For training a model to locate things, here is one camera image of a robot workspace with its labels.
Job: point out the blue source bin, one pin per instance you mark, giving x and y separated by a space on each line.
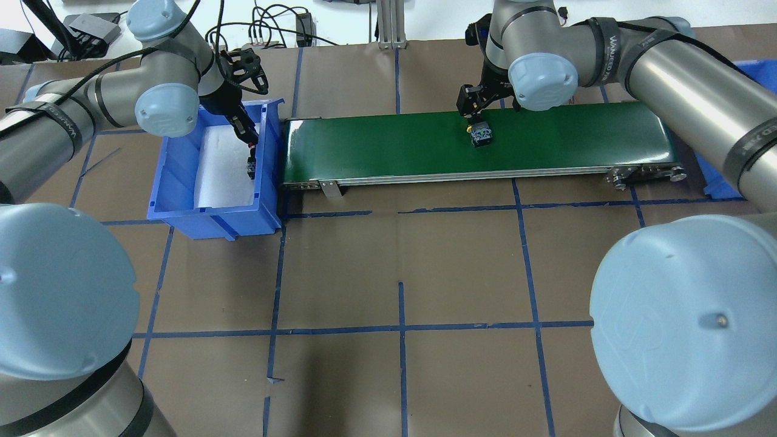
172 197

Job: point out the aluminium frame post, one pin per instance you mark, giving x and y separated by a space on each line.
391 25

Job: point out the green conveyor belt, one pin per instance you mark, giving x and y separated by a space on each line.
440 146

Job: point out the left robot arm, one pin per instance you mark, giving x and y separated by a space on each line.
69 306

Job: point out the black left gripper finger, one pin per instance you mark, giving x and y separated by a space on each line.
236 124
249 132

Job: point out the black power adapter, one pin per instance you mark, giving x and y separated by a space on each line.
304 29

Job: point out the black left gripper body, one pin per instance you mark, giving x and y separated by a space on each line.
226 99

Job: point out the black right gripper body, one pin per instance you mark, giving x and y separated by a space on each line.
489 84

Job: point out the yellow push button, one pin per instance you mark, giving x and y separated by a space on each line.
480 133

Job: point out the white foam pad source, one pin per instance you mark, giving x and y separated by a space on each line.
222 180

